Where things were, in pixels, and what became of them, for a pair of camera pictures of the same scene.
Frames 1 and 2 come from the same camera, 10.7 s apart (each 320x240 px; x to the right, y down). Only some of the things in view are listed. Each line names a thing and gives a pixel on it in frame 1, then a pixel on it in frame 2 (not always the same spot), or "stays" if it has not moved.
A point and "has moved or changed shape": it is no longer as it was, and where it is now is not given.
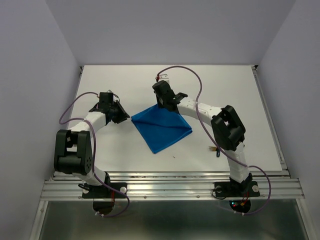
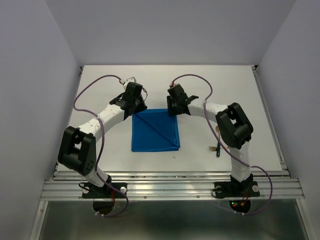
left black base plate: (105, 191) stays
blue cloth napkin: (161, 128) has moved or changed shape
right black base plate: (236, 189) stays
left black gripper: (123, 115) -> (142, 106)
